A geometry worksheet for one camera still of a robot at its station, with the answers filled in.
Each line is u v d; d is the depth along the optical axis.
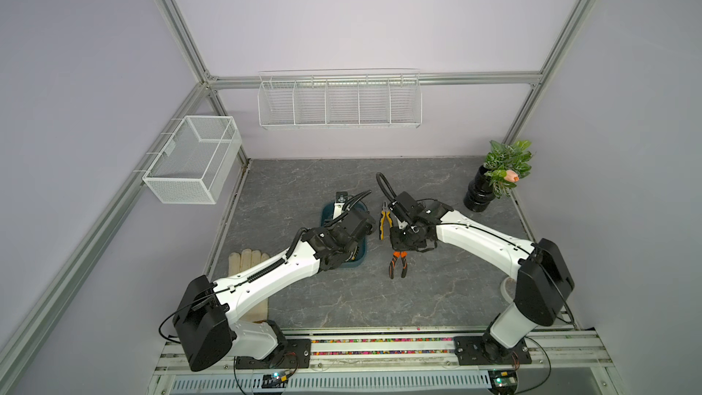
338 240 0.57
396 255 0.83
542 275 0.47
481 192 0.97
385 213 0.70
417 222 0.61
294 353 0.74
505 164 0.85
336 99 0.99
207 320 0.39
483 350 0.66
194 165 0.83
